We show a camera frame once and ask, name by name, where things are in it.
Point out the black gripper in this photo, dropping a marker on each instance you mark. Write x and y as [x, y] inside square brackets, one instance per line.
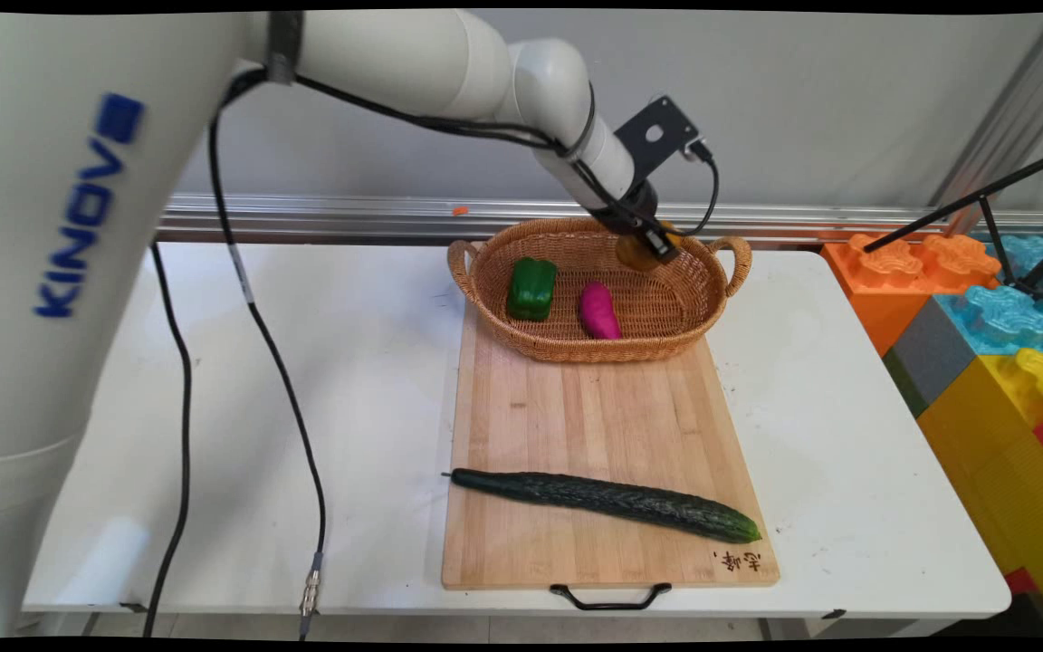
[630, 210]

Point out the brown-orange round vegetable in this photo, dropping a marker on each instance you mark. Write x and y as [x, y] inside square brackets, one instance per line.
[635, 255]

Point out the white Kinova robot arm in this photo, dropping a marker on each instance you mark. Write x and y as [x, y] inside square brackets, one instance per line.
[78, 254]

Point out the purple sweet potato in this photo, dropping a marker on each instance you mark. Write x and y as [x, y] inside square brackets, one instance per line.
[598, 312]

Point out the green bell pepper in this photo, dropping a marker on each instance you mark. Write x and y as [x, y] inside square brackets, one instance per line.
[531, 288]

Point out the wooden cutting board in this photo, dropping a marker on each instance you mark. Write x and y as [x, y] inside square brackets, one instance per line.
[603, 435]

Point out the orange toy building block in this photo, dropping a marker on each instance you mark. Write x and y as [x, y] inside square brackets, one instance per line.
[893, 281]

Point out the long dark green cucumber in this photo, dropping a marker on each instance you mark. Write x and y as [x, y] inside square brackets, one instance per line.
[607, 496]

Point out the grey toy building block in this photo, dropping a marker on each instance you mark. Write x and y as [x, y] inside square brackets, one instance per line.
[929, 358]

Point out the blue toy building block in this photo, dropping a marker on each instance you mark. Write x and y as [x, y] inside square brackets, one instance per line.
[1001, 312]

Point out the black tripod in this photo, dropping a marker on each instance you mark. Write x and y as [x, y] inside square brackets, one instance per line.
[1019, 235]

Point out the yellow toy building block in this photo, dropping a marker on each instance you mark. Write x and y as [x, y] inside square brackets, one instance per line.
[1001, 471]

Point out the black camera mounting bracket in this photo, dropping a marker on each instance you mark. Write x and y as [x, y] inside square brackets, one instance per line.
[657, 134]

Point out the aluminium rail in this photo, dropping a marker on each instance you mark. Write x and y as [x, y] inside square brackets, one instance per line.
[349, 217]

